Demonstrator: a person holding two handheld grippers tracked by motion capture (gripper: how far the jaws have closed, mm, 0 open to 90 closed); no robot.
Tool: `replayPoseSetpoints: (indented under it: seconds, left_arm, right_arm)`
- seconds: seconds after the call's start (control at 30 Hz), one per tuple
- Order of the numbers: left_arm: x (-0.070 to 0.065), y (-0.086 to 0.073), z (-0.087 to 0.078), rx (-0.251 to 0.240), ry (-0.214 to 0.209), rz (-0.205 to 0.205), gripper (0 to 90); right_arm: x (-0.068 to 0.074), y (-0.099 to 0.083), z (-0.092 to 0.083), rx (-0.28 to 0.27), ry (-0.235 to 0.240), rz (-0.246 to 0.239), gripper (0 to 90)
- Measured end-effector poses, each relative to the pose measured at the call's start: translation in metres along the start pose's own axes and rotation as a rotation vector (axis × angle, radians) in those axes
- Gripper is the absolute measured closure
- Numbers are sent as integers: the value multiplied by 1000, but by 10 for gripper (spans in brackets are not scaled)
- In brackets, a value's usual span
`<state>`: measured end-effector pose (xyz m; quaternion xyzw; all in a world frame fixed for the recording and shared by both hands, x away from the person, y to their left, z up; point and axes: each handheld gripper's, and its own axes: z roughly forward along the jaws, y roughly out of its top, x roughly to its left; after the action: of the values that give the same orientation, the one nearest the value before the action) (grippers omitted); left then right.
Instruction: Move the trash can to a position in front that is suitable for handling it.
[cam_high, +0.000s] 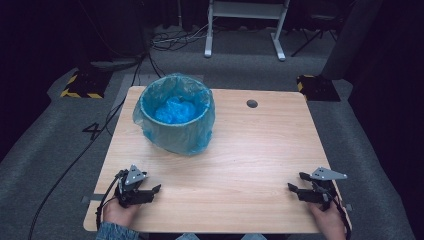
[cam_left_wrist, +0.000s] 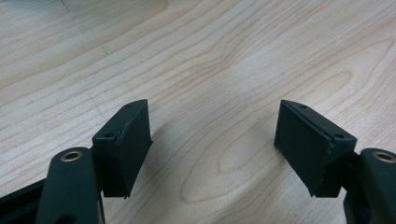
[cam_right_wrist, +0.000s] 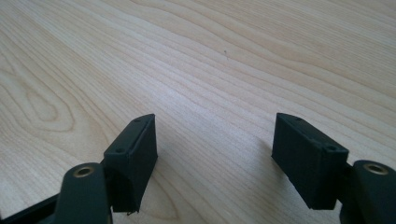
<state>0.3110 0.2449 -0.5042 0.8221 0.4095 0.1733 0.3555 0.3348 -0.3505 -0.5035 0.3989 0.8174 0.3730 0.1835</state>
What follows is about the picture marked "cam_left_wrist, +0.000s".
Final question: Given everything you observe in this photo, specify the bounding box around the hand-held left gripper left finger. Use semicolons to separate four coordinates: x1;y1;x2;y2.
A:
92;98;154;200

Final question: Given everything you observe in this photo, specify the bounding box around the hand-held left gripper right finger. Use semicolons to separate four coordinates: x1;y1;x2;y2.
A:
273;99;358;199

